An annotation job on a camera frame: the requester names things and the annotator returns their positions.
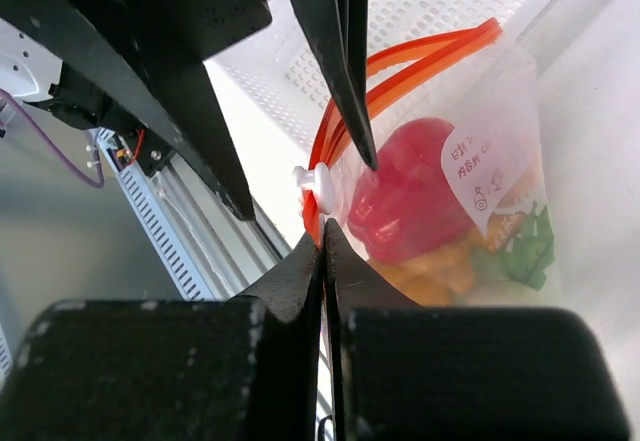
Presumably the white radish with leaves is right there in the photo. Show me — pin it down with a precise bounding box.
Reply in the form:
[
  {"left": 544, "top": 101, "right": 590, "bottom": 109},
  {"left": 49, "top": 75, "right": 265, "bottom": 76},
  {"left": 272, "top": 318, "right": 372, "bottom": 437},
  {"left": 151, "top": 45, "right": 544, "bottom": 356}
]
[{"left": 465, "top": 204, "right": 561, "bottom": 305}]

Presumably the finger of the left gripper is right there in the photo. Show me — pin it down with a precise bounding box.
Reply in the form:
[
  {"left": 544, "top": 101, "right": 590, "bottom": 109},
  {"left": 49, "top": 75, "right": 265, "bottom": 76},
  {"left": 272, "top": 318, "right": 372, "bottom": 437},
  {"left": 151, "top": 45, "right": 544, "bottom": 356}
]
[{"left": 290, "top": 0, "right": 378, "bottom": 170}]

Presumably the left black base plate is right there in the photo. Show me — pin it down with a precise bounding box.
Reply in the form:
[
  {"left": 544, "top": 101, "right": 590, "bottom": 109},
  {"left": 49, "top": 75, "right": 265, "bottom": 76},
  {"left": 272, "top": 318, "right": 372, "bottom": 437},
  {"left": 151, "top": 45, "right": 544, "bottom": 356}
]
[{"left": 113, "top": 128, "right": 175, "bottom": 178}]

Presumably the white plastic basket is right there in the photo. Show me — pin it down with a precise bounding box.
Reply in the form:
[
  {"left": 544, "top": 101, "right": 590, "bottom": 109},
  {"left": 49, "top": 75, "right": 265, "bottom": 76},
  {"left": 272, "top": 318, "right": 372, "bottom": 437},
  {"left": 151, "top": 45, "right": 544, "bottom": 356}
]
[{"left": 205, "top": 0, "right": 551, "bottom": 246}]

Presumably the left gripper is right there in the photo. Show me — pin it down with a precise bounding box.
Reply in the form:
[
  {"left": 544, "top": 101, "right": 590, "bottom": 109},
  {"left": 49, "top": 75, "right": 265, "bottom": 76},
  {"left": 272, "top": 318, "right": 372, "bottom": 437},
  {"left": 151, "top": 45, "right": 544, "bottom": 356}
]
[{"left": 1, "top": 0, "right": 272, "bottom": 221}]

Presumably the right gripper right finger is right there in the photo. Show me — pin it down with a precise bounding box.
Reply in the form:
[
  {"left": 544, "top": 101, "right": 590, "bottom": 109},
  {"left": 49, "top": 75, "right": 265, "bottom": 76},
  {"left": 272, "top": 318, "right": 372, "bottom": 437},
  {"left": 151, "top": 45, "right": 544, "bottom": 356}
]
[{"left": 323, "top": 221, "right": 632, "bottom": 440}]

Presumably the aluminium mounting rail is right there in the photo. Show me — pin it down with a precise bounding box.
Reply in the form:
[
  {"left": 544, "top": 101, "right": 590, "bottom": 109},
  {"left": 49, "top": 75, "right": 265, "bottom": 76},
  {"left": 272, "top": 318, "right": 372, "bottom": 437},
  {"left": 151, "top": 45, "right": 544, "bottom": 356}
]
[{"left": 151, "top": 156, "right": 291, "bottom": 300}]

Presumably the clear zip top bag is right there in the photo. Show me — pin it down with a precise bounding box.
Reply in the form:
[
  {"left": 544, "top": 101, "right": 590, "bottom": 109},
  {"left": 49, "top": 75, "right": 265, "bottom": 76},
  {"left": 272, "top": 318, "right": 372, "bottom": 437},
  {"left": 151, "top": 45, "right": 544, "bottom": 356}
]
[{"left": 294, "top": 18, "right": 561, "bottom": 306}]

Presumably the red bell pepper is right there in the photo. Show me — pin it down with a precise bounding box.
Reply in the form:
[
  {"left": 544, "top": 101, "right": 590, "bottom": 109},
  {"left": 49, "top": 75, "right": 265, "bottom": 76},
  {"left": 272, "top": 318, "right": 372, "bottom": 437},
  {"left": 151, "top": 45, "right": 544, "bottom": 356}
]
[{"left": 347, "top": 117, "right": 474, "bottom": 264}]

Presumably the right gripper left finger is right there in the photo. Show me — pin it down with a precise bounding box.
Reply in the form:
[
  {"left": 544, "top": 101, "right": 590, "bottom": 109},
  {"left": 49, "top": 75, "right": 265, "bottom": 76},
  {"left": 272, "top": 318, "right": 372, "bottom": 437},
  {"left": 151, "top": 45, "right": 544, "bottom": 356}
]
[{"left": 1, "top": 236, "right": 321, "bottom": 440}]

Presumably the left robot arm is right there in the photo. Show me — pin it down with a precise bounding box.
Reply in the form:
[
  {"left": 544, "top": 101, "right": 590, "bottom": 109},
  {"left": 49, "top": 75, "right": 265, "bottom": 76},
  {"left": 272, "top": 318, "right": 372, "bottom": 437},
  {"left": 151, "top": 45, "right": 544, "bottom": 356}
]
[{"left": 1, "top": 0, "right": 377, "bottom": 221}]

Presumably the white slotted cable duct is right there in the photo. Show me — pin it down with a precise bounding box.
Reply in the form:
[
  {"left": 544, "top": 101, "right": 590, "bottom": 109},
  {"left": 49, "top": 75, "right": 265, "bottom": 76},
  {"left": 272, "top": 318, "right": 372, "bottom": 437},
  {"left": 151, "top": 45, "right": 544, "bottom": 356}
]
[{"left": 95, "top": 128, "right": 214, "bottom": 301}]

